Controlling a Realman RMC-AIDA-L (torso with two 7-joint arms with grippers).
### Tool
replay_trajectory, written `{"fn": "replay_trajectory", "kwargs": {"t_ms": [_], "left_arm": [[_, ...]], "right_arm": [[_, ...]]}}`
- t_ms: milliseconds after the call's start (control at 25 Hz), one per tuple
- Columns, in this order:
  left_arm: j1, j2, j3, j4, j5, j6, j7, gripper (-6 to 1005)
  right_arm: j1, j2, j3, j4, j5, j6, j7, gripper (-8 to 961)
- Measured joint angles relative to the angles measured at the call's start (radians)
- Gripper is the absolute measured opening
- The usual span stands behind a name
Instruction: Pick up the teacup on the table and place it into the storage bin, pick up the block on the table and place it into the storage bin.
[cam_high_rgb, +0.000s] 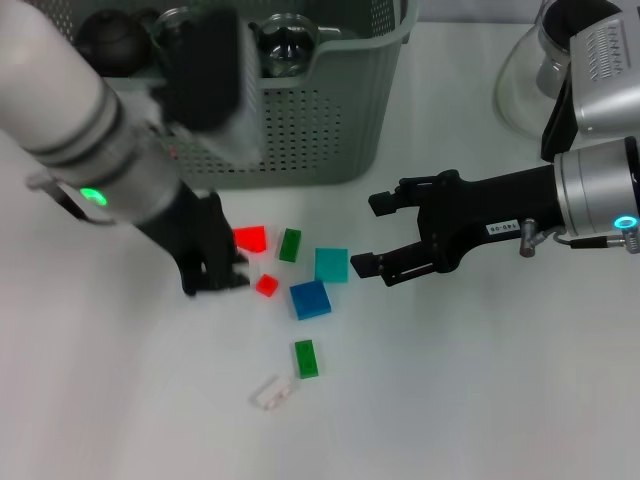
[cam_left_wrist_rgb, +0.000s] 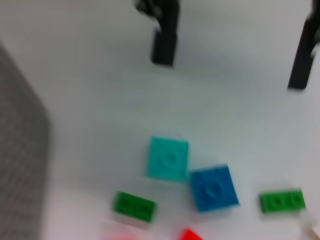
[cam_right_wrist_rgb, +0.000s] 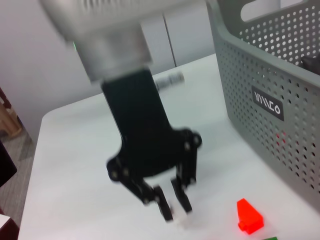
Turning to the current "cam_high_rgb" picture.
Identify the left arm cable with connector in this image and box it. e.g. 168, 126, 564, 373
27, 172, 101, 226

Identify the arm cable with connector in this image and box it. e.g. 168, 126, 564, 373
27, 172, 101, 226
517, 218, 640, 259

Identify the right arm cable with connector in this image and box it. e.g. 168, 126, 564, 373
517, 218, 640, 259

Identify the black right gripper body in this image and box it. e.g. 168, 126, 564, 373
414, 167, 565, 275

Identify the glass carafe with black handle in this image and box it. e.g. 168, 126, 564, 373
493, 0, 581, 161

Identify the grey-green perforated storage bin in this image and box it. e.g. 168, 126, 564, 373
74, 0, 420, 190

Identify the red sloped toy block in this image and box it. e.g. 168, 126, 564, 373
233, 225, 269, 254

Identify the glass teacup with black holder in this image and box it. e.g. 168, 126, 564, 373
151, 7, 194, 56
249, 13, 321, 80

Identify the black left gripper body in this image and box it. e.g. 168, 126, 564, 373
134, 187, 241, 297

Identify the black clay teapot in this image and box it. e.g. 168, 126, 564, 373
74, 9, 154, 76

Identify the blue square toy plate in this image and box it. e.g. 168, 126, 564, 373
288, 279, 334, 322

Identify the teal square toy plate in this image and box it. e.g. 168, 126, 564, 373
314, 248, 350, 285

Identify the small red square block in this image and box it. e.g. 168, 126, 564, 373
255, 273, 280, 298

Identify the green toy brick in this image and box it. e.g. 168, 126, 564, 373
278, 228, 303, 263
293, 339, 320, 380

